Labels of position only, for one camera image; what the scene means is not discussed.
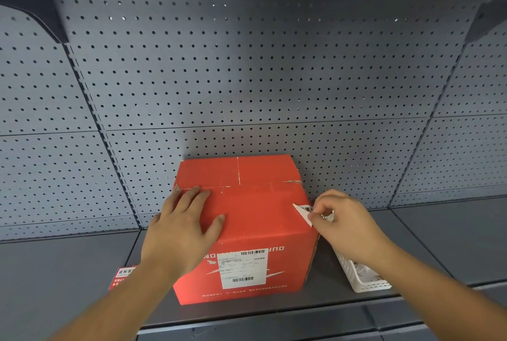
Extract grey lower shelf board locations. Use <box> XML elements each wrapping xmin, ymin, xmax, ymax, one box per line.
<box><xmin>0</xmin><ymin>206</ymin><xmax>507</xmax><ymax>341</ymax></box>

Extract red white sticker sheet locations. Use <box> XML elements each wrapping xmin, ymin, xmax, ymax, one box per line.
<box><xmin>108</xmin><ymin>265</ymin><xmax>138</xmax><ymax>291</ymax></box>

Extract dark shelf bracket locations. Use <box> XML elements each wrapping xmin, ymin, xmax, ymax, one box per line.
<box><xmin>0</xmin><ymin>0</ymin><xmax>70</xmax><ymax>45</ymax></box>
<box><xmin>464</xmin><ymin>0</ymin><xmax>507</xmax><ymax>45</ymax></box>

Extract person's left hand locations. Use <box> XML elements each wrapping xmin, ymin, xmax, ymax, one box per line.
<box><xmin>140</xmin><ymin>186</ymin><xmax>226</xmax><ymax>279</ymax></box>

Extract white plastic mesh basket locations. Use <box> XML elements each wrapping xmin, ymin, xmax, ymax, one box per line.
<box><xmin>333</xmin><ymin>247</ymin><xmax>393</xmax><ymax>295</ymax></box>

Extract grey pegboard back panel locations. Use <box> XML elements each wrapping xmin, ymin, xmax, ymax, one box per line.
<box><xmin>0</xmin><ymin>6</ymin><xmax>142</xmax><ymax>242</ymax></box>
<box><xmin>389</xmin><ymin>31</ymin><xmax>507</xmax><ymax>208</ymax></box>
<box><xmin>55</xmin><ymin>0</ymin><xmax>481</xmax><ymax>230</ymax></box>

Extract person's left forearm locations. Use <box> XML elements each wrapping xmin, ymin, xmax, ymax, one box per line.
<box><xmin>47</xmin><ymin>256</ymin><xmax>192</xmax><ymax>341</ymax></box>

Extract person's right forearm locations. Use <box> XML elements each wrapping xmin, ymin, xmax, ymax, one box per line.
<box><xmin>367</xmin><ymin>233</ymin><xmax>507</xmax><ymax>341</ymax></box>

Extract white shipping label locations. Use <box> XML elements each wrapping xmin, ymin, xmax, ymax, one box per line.
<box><xmin>219</xmin><ymin>249</ymin><xmax>270</xmax><ymax>290</ymax></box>

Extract red cardboard box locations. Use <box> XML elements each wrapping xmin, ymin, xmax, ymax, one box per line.
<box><xmin>172</xmin><ymin>154</ymin><xmax>321</xmax><ymax>306</ymax></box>

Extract person's right hand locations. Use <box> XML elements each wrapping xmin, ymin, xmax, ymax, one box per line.
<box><xmin>308</xmin><ymin>189</ymin><xmax>398</xmax><ymax>267</ymax></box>

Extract red white seal sticker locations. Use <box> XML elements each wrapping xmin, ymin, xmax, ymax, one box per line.
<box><xmin>292</xmin><ymin>203</ymin><xmax>336</xmax><ymax>229</ymax></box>

